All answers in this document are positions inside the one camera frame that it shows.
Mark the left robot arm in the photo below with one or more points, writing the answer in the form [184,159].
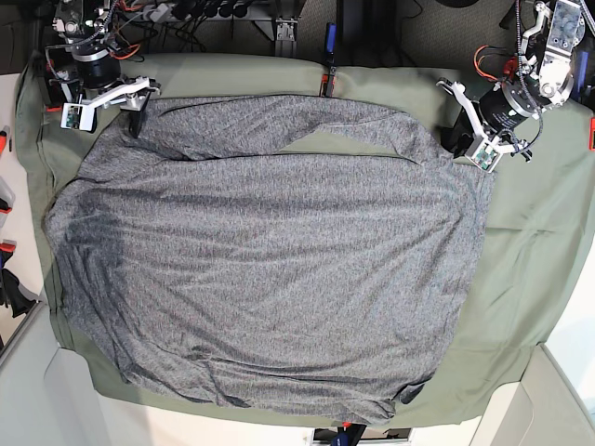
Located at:
[534,78]

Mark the orange black clamp bottom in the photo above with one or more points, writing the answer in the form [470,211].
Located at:
[349,434]

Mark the blue handled clamp top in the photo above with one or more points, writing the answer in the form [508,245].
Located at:
[328,79]

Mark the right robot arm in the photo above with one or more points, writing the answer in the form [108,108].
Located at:
[87,66]

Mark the red clamp right edge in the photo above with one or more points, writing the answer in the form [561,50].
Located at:
[591,145]

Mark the grey heathered T-shirt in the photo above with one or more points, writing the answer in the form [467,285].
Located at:
[301,255]

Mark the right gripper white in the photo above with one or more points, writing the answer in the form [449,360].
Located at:
[132,96]

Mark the aluminium frame bracket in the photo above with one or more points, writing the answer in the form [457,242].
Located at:
[285,38]

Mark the red black clamps left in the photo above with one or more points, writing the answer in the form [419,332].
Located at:
[6,139]

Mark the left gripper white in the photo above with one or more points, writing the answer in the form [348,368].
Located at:
[484,130]

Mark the white power strip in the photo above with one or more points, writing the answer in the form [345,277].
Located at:
[153,12]

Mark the green table cloth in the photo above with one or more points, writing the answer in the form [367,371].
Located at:
[539,232]

